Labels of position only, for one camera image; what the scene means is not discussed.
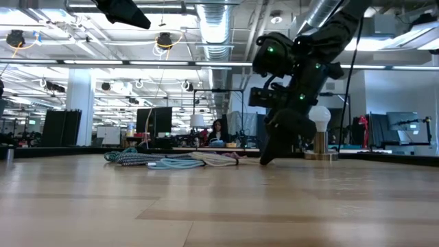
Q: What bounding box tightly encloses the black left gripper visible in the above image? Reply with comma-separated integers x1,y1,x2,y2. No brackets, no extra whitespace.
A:
91,0,152,30

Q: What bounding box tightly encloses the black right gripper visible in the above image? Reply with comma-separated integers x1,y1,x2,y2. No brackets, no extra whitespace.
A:
259,108,318,166

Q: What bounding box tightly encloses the white braided cable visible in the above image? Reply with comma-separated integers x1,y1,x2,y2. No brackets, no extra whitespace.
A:
189,151,262,167

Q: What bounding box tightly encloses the light blue braided cable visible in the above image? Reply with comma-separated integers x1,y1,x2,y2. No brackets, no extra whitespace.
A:
146,157,206,170

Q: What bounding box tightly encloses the grey monitor on arm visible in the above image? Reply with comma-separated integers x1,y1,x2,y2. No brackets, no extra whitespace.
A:
380,111,433,148

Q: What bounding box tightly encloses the wooden background table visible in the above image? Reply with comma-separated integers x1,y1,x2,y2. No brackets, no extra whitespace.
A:
171,147,261,153

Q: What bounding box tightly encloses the grey translucent cover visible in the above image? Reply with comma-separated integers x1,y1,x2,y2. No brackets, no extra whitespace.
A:
226,111,258,138

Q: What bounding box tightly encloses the light bulb on wooden base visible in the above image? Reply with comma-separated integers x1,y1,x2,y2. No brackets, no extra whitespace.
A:
304,105,340,161

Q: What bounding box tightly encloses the person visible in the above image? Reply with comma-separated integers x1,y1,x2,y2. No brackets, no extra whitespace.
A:
206,119,230,143

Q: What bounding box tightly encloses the long ceiling light strip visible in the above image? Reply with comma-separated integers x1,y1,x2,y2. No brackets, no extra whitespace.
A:
0,58,439,71

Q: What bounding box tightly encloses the white shade table lamp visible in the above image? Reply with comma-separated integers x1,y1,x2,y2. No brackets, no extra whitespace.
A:
189,113,206,148

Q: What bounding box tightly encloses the white pillar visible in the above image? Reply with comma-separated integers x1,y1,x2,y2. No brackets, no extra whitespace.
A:
65,67,97,148

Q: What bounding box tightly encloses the dark grey curtain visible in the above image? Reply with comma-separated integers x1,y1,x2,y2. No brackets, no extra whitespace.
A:
369,113,392,148

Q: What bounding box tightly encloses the black computer monitor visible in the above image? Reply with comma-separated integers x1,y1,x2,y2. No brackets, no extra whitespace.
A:
135,106,174,139

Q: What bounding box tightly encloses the white cabinet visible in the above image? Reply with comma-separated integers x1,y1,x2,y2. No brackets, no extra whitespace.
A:
96,126,122,146

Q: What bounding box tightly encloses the black ceiling cable reel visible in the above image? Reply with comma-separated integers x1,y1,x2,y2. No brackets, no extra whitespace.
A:
5,29,39,49
154,31,185,51

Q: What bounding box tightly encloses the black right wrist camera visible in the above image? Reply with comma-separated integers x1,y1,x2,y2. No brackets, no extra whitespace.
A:
248,86,289,109

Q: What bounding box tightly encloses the black gantry frame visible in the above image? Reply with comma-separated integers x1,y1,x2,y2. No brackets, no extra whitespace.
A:
193,88,245,148
321,91,351,152

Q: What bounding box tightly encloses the silver ventilation duct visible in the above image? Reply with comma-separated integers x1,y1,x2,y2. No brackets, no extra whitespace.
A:
194,0,237,119
295,0,344,35

